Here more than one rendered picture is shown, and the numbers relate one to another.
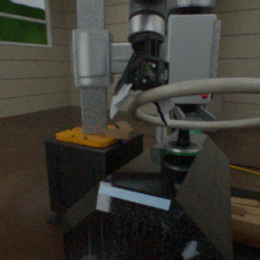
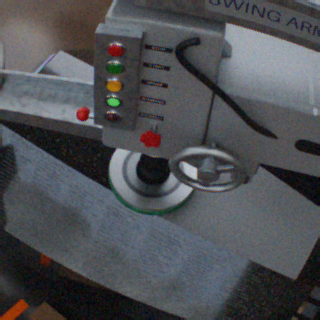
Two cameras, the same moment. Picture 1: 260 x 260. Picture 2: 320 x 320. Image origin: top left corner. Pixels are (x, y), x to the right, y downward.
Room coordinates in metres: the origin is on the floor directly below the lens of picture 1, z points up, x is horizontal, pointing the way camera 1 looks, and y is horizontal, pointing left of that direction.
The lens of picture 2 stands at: (1.36, -1.04, 2.19)
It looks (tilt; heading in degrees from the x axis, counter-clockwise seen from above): 60 degrees down; 90
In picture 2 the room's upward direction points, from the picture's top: 7 degrees clockwise
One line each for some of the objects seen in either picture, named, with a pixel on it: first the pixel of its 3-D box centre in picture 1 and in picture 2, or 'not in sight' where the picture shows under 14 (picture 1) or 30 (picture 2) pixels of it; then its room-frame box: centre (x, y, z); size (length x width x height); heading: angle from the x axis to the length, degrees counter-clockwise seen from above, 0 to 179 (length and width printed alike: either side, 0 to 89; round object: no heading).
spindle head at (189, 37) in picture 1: (185, 63); (207, 66); (1.43, -0.30, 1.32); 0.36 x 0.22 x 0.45; 174
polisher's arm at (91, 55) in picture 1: (118, 59); not in sight; (2.02, 0.09, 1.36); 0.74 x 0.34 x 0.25; 89
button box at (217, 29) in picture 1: (213, 53); (116, 78); (1.27, -0.40, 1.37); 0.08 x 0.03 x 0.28; 174
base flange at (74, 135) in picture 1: (95, 133); not in sight; (2.03, 0.29, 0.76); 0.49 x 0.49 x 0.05; 62
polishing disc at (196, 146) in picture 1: (183, 145); (153, 171); (1.35, -0.29, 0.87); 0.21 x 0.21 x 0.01
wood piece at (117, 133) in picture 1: (118, 133); not in sight; (1.86, 0.09, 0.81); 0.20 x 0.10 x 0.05; 70
